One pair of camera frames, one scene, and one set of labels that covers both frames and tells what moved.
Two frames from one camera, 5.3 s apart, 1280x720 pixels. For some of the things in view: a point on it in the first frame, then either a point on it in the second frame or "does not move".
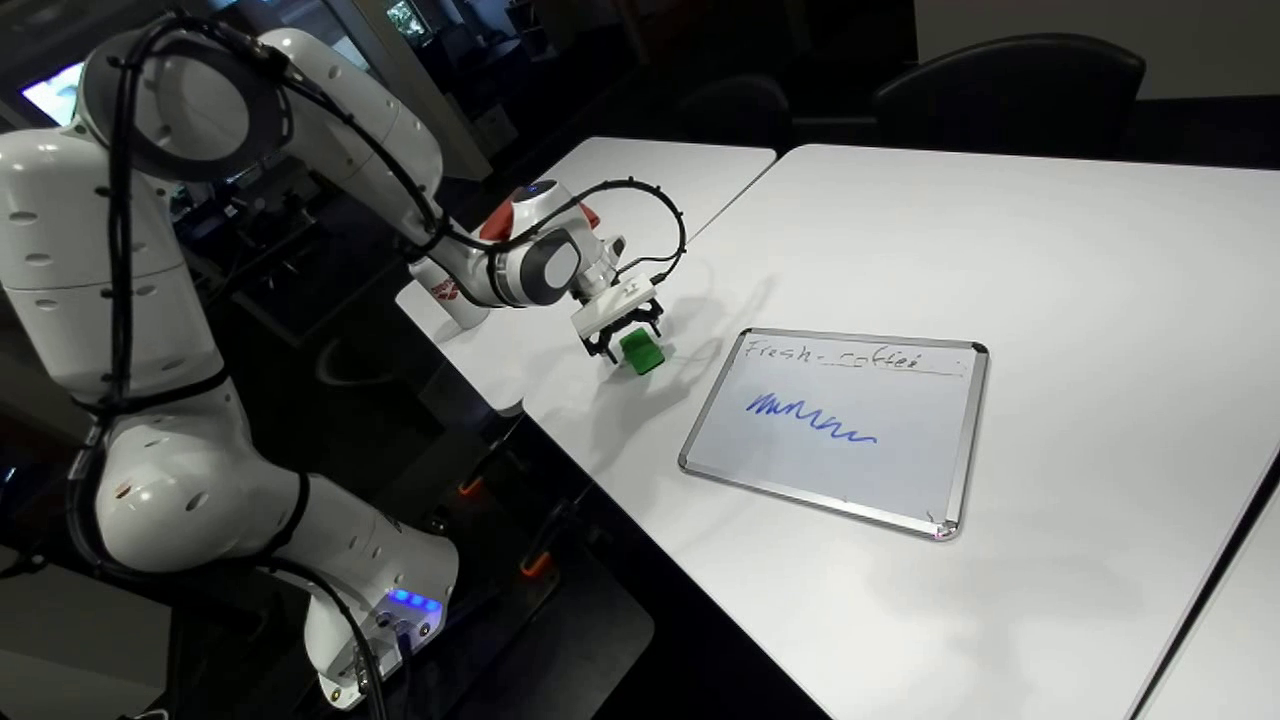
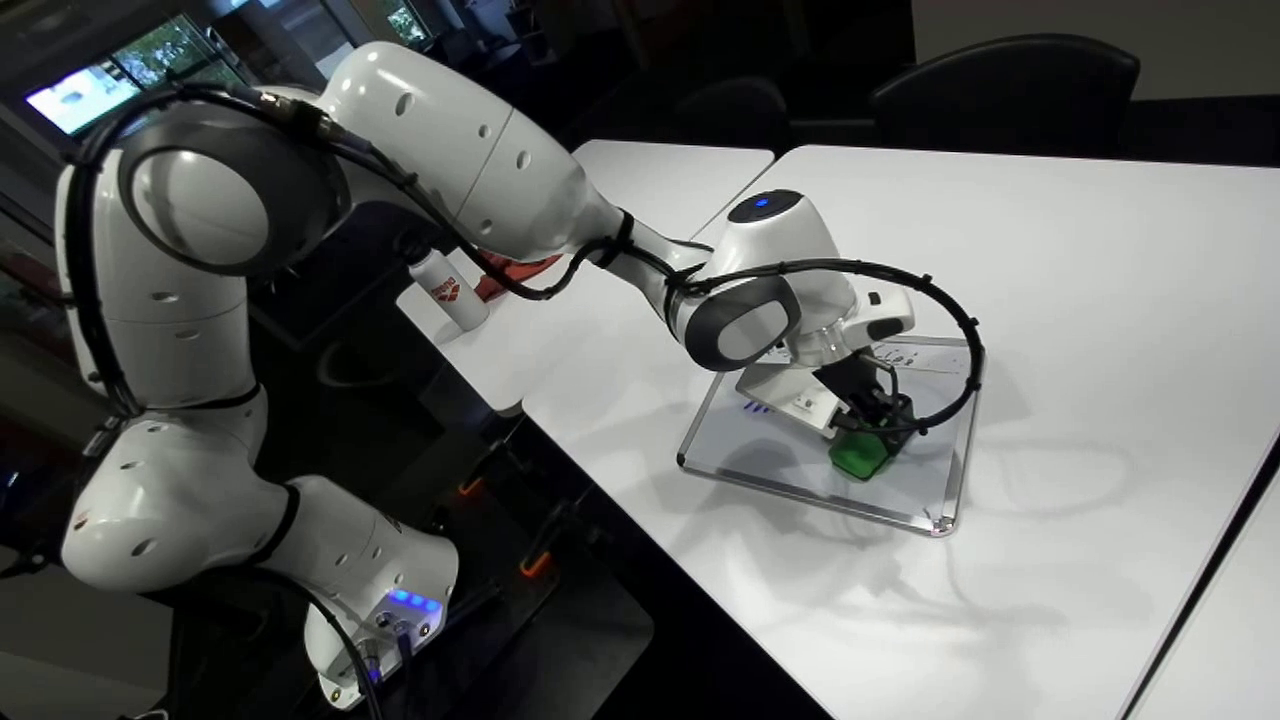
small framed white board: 864,426 does not move
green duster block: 640,349 to 860,452
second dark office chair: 746,108 does not move
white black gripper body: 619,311 to 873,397
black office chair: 1027,90 does not move
